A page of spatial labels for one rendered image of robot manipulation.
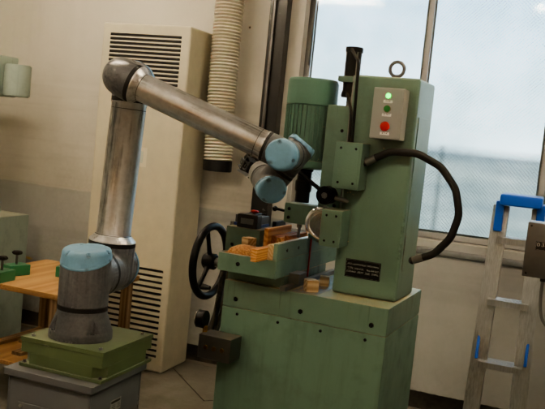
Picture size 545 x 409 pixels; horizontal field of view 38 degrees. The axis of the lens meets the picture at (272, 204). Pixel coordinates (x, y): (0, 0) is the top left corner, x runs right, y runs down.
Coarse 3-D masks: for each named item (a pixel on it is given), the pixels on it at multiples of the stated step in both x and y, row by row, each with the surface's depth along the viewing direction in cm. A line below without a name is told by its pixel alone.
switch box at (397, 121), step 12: (384, 96) 247; (396, 96) 245; (408, 96) 249; (372, 108) 249; (396, 108) 246; (372, 120) 249; (384, 120) 247; (396, 120) 246; (372, 132) 249; (396, 132) 246
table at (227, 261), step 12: (228, 252) 260; (312, 252) 282; (324, 252) 294; (228, 264) 259; (240, 264) 257; (252, 264) 256; (264, 264) 254; (276, 264) 252; (288, 264) 262; (300, 264) 272; (312, 264) 283; (264, 276) 254; (276, 276) 253
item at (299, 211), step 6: (288, 204) 276; (294, 204) 275; (300, 204) 275; (306, 204) 275; (312, 204) 277; (288, 210) 277; (294, 210) 276; (300, 210) 275; (306, 210) 274; (288, 216) 276; (294, 216) 276; (300, 216) 275; (306, 216) 274; (294, 222) 276; (300, 222) 275
